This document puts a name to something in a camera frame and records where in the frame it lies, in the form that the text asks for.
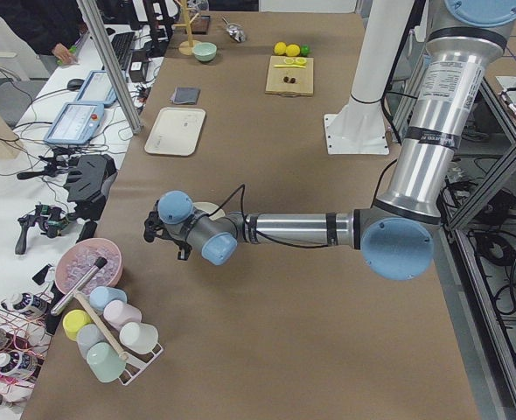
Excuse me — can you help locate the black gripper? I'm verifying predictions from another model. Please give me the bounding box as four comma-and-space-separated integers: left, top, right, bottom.
143, 200, 164, 243

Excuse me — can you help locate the beige round plate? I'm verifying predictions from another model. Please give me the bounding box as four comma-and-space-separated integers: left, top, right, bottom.
193, 201, 226, 221

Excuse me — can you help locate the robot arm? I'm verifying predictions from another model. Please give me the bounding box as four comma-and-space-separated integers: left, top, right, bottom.
143, 1, 516, 280

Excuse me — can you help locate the white rabbit tray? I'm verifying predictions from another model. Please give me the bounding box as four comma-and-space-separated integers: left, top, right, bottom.
144, 107, 206, 157

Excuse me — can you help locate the metal scoop in bowl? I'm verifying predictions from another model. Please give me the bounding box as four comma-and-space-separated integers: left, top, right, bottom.
50, 257, 108, 317

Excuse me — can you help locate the pink bowl with ice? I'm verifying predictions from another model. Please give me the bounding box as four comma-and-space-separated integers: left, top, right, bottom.
54, 237, 124, 296

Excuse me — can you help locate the blue pastel cup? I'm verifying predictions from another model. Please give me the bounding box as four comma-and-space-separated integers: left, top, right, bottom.
88, 286, 128, 313

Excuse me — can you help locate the pink pastel cup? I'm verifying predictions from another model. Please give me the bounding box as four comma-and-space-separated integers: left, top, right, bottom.
103, 300, 142, 331

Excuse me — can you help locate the white pastel cup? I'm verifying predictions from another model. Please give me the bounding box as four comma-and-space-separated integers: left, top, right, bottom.
119, 322, 158, 354

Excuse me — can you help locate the yellow pastel cup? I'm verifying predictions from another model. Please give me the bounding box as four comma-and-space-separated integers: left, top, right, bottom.
62, 309, 93, 341

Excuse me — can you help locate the grey pastel cup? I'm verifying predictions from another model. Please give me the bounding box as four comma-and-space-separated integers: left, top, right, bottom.
76, 324, 107, 360

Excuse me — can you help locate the blue teach pendant near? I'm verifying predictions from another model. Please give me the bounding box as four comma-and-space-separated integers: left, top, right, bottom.
44, 101, 105, 146

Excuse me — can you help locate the blue teach pendant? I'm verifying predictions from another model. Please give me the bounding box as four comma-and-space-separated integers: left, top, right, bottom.
44, 101, 105, 146
75, 70, 117, 107

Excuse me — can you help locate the grey folded cloth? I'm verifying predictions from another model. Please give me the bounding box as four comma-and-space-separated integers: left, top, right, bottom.
170, 87, 200, 105

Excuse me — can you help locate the white cup rack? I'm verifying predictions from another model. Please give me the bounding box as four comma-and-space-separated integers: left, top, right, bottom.
74, 292, 164, 386

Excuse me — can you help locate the mint pastel cup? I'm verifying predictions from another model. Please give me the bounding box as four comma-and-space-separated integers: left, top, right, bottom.
86, 342, 126, 383

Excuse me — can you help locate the blue teach pendant far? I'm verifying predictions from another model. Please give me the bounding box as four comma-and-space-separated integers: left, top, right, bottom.
75, 70, 117, 107

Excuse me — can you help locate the wooden cup stand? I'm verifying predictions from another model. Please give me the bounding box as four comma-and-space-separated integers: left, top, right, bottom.
174, 0, 200, 56

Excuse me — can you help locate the mint green bowl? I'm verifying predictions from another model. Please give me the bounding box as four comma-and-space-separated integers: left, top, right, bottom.
192, 42, 218, 63

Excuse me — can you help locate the black keyboard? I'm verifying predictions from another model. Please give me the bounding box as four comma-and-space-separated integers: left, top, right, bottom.
111, 31, 136, 71

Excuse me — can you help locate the wooden cutting board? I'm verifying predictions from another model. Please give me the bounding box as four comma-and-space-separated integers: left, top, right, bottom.
265, 56, 314, 96

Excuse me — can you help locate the silver metal scoop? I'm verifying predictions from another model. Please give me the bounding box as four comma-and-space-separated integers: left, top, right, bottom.
221, 17, 247, 43

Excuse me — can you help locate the yellow lemon lower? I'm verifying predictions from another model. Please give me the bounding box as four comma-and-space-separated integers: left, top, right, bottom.
274, 42, 287, 56

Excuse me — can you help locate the yellow lemon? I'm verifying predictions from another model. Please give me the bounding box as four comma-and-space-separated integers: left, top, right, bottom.
274, 42, 287, 56
285, 44, 301, 57

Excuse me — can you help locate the yellow lemon upper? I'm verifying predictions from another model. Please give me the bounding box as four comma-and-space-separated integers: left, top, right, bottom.
285, 44, 301, 57

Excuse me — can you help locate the green lime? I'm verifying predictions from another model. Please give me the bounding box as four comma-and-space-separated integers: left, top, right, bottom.
300, 45, 310, 57

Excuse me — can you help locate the aluminium frame post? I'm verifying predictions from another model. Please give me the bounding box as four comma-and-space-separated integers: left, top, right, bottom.
77, 0, 142, 135

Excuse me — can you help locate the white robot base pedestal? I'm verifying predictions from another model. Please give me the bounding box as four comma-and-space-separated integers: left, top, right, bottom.
324, 0, 415, 155

